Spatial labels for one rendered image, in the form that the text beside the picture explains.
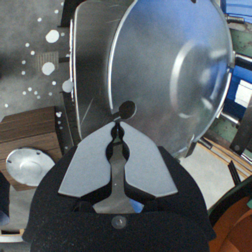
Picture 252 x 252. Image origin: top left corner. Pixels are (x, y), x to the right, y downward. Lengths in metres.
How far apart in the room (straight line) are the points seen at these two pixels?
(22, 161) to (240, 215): 0.95
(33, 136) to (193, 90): 0.62
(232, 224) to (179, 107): 0.42
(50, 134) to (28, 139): 0.11
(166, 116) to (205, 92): 0.09
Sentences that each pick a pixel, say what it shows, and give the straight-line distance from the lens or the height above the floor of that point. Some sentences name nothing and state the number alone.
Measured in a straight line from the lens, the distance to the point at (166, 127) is 0.20.
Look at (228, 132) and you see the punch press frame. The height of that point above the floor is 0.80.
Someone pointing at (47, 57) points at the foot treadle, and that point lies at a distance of 0.73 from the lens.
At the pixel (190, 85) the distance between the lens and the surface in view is 0.19.
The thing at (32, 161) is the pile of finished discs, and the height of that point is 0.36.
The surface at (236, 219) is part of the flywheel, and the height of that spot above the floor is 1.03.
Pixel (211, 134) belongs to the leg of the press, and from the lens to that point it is 0.62.
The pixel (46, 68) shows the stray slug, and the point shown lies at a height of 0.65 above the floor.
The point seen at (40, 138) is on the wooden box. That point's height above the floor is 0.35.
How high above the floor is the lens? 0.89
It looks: 48 degrees down
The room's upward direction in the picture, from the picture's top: 137 degrees clockwise
